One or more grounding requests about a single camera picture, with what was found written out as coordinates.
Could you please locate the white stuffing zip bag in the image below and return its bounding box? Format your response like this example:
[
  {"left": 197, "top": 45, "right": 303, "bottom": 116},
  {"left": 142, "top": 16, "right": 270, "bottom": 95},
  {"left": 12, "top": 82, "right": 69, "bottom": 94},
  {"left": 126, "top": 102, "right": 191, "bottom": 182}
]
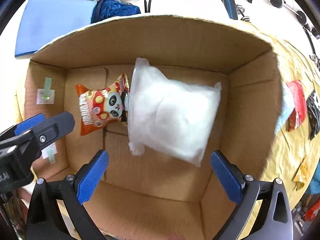
[{"left": 127, "top": 57, "right": 222, "bottom": 167}]

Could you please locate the cyan cow print packet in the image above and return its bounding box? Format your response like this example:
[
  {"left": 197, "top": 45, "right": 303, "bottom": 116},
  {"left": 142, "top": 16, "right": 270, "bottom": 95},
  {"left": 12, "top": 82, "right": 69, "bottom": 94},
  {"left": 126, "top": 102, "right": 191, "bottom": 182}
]
[{"left": 274, "top": 82, "right": 295, "bottom": 135}]

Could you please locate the small yellow packet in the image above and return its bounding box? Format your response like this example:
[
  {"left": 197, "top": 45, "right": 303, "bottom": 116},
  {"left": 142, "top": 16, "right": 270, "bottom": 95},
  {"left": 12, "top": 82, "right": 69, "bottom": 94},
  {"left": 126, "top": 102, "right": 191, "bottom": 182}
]
[{"left": 293, "top": 157, "right": 310, "bottom": 191}]

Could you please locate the orange panda snack bag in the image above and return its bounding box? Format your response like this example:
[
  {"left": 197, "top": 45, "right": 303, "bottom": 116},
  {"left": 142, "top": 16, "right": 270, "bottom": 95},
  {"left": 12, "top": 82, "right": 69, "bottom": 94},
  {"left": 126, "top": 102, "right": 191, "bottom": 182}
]
[{"left": 76, "top": 73, "right": 130, "bottom": 136}]

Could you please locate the brown cardboard box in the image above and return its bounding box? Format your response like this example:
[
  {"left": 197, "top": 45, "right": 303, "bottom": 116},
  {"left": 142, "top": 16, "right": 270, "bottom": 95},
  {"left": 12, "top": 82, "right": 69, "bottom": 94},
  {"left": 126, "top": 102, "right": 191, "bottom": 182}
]
[{"left": 24, "top": 16, "right": 282, "bottom": 239}]

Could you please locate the yellow tablecloth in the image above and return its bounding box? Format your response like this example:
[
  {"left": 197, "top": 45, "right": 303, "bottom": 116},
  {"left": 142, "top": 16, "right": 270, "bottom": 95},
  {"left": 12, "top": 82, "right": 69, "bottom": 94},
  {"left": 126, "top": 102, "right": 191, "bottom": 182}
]
[{"left": 234, "top": 22, "right": 319, "bottom": 208}]

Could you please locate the red snack packet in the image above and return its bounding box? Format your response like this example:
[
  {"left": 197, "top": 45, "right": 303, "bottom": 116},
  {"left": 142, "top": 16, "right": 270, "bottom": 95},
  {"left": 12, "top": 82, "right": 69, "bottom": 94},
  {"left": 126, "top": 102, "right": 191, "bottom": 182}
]
[{"left": 286, "top": 80, "right": 307, "bottom": 131}]

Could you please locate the blue foam mat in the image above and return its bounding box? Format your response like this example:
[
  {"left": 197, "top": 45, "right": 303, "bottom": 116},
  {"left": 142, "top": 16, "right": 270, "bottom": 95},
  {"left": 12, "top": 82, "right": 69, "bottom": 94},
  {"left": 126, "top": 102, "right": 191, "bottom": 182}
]
[{"left": 15, "top": 0, "right": 96, "bottom": 57}]

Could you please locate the black snack packet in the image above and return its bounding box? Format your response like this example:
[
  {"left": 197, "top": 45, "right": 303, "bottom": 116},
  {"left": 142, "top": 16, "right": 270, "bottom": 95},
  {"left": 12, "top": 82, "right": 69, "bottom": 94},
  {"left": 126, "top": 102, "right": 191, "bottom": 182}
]
[{"left": 306, "top": 90, "right": 320, "bottom": 140}]

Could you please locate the dark blue knitted cloth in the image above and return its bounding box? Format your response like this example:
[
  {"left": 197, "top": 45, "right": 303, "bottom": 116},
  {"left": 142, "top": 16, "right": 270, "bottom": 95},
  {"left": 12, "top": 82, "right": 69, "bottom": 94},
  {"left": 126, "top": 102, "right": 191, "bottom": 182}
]
[{"left": 91, "top": 0, "right": 141, "bottom": 23}]

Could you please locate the chrome dumbbell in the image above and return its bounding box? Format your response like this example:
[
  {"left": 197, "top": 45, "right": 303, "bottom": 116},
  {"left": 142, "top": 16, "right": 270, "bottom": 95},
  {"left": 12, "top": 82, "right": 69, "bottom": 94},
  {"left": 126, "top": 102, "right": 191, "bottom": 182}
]
[{"left": 236, "top": 4, "right": 251, "bottom": 23}]

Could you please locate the barbell with black plates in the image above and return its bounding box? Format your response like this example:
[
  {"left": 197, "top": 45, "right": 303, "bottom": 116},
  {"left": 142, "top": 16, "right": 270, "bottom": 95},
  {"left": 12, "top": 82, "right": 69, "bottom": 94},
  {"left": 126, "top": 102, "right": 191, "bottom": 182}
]
[{"left": 247, "top": 0, "right": 320, "bottom": 41}]

